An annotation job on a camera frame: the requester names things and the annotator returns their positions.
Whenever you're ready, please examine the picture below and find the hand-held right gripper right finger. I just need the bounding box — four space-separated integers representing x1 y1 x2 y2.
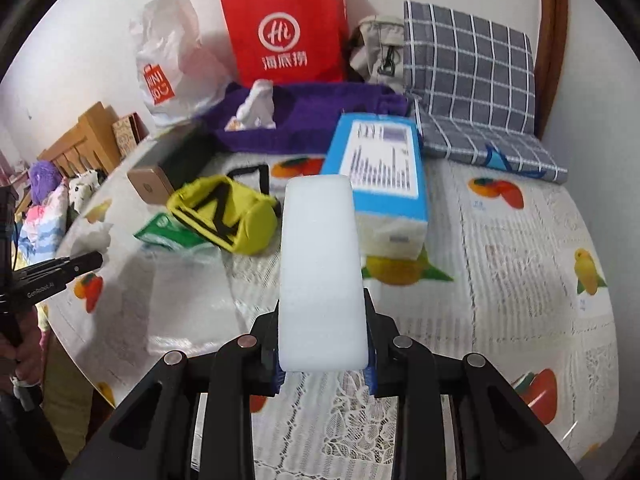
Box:
365 290 583 480

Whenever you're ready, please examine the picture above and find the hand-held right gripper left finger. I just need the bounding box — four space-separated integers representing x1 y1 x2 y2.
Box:
62 302 286 480

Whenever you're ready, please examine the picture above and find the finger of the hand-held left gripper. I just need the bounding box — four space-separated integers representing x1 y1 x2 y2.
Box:
15 252 104 286

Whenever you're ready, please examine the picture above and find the white sponge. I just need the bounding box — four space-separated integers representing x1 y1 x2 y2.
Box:
277 175 369 373

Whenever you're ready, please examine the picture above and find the green packet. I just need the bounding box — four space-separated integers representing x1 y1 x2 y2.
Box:
133 211 223 263

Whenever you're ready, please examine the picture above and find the yellow pouch with black straps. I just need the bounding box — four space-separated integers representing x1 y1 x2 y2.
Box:
166 164 282 256

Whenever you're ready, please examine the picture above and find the dark green box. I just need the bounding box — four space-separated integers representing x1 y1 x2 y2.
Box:
126 122 221 207

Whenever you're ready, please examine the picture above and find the blue tissue pack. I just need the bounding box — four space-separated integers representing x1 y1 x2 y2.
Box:
320 112 430 261

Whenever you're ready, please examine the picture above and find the purple towel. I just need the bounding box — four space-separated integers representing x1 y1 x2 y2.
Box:
200 81 413 155

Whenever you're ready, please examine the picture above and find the person's left hand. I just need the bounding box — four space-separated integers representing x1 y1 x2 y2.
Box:
0 305 48 391

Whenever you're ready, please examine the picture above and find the white crumpled cloth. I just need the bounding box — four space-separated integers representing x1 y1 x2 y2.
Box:
70 222 113 261

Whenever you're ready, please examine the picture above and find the white printed cloth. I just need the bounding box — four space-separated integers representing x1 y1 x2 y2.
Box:
67 170 108 211

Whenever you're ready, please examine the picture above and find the clear plastic bag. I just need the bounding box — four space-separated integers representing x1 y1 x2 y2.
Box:
147 255 236 356

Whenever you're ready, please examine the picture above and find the purple fluffy toy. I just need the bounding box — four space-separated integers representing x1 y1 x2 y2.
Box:
27 160 61 206

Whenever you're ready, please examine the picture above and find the wooden headboard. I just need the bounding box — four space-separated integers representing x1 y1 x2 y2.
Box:
37 101 123 181

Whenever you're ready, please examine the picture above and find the fruit print tablecloth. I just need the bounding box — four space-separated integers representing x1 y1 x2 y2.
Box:
47 125 618 480

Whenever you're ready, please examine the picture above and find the white plastic shopping bag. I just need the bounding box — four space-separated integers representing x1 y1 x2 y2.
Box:
129 0 236 128

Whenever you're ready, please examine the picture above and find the grey plaid cushion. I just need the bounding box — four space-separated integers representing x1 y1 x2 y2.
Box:
402 0 570 184

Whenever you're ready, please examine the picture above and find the grey fabric bag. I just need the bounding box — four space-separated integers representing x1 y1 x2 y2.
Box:
348 15 406 93

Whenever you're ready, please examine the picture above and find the red paper bag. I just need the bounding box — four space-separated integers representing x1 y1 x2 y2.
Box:
220 0 349 88

